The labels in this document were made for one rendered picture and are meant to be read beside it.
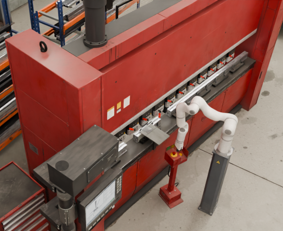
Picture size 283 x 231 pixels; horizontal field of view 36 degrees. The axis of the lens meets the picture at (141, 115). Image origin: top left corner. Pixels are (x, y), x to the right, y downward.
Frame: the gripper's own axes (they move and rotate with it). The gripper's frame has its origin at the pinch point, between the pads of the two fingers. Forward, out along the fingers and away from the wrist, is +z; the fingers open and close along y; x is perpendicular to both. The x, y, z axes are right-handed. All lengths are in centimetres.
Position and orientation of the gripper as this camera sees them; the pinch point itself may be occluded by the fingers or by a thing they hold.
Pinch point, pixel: (177, 150)
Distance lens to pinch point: 469.7
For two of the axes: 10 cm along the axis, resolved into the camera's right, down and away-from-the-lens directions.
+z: -0.8, 7.1, 7.0
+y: 4.4, 6.6, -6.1
